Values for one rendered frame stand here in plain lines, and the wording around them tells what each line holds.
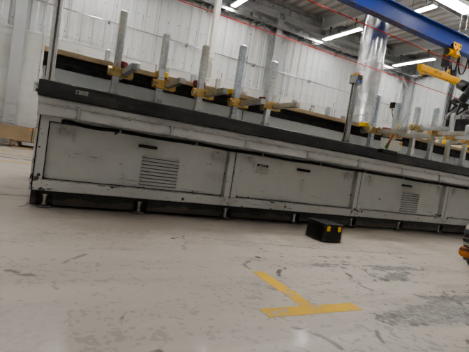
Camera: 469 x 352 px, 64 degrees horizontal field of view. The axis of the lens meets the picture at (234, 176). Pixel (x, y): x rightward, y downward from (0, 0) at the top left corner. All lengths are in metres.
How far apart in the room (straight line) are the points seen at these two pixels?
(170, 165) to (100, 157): 0.45
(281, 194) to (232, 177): 0.49
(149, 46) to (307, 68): 4.81
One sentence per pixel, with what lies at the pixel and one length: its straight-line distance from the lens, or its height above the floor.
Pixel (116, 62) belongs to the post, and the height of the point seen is 0.87.
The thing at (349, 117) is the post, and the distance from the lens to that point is 3.00.
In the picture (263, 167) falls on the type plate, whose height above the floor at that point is 0.41.
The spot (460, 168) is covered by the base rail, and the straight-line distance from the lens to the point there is 4.11.
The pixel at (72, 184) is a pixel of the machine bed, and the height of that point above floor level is 0.15.
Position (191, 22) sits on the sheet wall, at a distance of 10.31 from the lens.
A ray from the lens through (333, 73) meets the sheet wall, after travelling 12.57.
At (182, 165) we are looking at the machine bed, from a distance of 2.56.
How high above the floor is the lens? 0.46
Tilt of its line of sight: 3 degrees down
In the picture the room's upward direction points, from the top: 9 degrees clockwise
